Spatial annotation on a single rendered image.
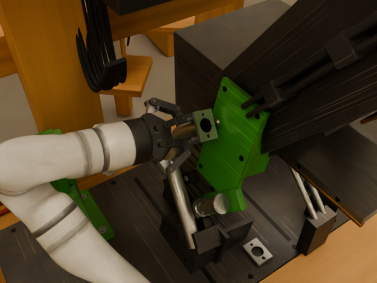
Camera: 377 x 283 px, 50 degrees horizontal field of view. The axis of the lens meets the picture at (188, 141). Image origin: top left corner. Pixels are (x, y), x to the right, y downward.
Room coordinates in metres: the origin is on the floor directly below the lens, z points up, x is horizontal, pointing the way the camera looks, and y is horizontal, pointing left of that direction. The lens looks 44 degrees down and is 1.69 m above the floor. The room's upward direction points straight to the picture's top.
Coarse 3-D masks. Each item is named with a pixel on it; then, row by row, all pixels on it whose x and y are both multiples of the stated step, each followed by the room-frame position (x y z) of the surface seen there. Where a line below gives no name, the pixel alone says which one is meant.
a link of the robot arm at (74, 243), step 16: (64, 224) 0.31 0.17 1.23; (80, 224) 0.32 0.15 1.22; (48, 240) 0.29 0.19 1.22; (64, 240) 0.29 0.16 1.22; (80, 240) 0.30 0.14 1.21; (96, 240) 0.30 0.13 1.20; (64, 256) 0.28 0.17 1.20; (80, 256) 0.28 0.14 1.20; (96, 256) 0.28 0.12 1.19; (112, 256) 0.29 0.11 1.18; (80, 272) 0.27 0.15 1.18; (96, 272) 0.27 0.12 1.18; (112, 272) 0.27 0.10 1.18; (128, 272) 0.28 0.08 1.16
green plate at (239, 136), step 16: (224, 80) 0.58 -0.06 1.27; (224, 96) 0.56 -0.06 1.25; (240, 96) 0.54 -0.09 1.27; (224, 112) 0.55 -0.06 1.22; (240, 112) 0.52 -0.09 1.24; (224, 128) 0.54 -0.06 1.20; (240, 128) 0.51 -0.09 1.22; (256, 128) 0.49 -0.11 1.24; (208, 144) 0.55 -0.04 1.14; (224, 144) 0.52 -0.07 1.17; (240, 144) 0.50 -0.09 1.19; (256, 144) 0.48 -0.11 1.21; (208, 160) 0.54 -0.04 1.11; (224, 160) 0.51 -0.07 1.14; (240, 160) 0.48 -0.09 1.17; (256, 160) 0.50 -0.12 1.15; (208, 176) 0.52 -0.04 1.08; (224, 176) 0.49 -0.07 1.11; (240, 176) 0.47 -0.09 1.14
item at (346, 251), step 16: (352, 224) 0.53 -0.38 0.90; (368, 224) 0.53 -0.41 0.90; (336, 240) 0.49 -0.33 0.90; (352, 240) 0.49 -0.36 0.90; (368, 240) 0.49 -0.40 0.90; (304, 256) 0.45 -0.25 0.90; (320, 256) 0.45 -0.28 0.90; (336, 256) 0.45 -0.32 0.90; (352, 256) 0.45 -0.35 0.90; (368, 256) 0.45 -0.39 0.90; (288, 272) 0.41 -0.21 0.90; (304, 272) 0.41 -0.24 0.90; (320, 272) 0.41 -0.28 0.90; (336, 272) 0.41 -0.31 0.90; (352, 272) 0.41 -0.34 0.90; (368, 272) 0.41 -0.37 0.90
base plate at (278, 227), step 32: (96, 192) 0.62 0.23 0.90; (128, 192) 0.62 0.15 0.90; (160, 192) 0.62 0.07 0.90; (256, 192) 0.62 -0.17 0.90; (288, 192) 0.62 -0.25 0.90; (128, 224) 0.53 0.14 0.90; (224, 224) 0.53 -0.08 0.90; (256, 224) 0.53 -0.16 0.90; (288, 224) 0.53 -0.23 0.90; (0, 256) 0.45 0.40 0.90; (32, 256) 0.45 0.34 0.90; (128, 256) 0.45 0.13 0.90; (160, 256) 0.45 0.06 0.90; (224, 256) 0.45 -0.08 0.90; (256, 256) 0.45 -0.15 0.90; (288, 256) 0.45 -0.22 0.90
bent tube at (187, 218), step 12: (204, 120) 0.55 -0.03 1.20; (180, 132) 0.56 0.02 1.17; (192, 132) 0.53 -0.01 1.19; (204, 132) 0.52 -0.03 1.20; (216, 132) 0.53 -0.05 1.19; (168, 156) 0.56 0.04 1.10; (180, 168) 0.56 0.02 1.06; (168, 180) 0.54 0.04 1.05; (180, 180) 0.53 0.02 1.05; (180, 192) 0.51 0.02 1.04; (180, 204) 0.49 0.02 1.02; (180, 216) 0.48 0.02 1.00; (192, 216) 0.48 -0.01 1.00; (192, 228) 0.46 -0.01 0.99; (192, 240) 0.44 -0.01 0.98
